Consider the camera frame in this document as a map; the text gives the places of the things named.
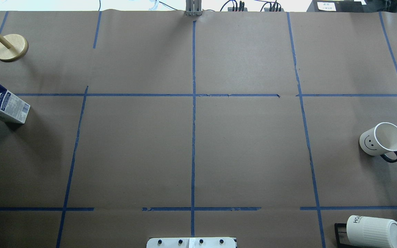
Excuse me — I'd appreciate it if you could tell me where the white smiley face mug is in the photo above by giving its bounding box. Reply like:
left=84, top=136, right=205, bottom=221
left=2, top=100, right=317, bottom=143
left=359, top=122, right=397, bottom=163

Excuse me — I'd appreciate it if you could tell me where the white ribbed HOME mug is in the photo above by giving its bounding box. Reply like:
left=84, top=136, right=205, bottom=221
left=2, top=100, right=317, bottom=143
left=346, top=215, right=397, bottom=248

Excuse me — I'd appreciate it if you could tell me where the black box with label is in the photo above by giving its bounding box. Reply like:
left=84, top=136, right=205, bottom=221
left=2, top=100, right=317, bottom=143
left=307, top=0, right=385, bottom=13

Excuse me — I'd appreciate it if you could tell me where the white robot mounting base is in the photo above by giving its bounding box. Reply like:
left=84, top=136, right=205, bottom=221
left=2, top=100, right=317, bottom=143
left=146, top=237, right=238, bottom=248

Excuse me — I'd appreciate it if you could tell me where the wooden mug tree stand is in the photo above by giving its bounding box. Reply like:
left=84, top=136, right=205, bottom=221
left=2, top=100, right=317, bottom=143
left=0, top=33, right=29, bottom=62

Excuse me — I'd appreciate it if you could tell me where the black wire mug rack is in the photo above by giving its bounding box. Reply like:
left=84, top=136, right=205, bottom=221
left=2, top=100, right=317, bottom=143
left=334, top=223, right=354, bottom=248

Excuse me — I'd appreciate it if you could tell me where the black cable connector block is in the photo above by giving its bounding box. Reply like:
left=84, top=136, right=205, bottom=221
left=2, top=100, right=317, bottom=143
left=227, top=0, right=248, bottom=12

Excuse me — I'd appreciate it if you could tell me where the aluminium frame post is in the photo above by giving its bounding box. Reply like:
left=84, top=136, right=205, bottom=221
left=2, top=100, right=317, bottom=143
left=185, top=0, right=203, bottom=16

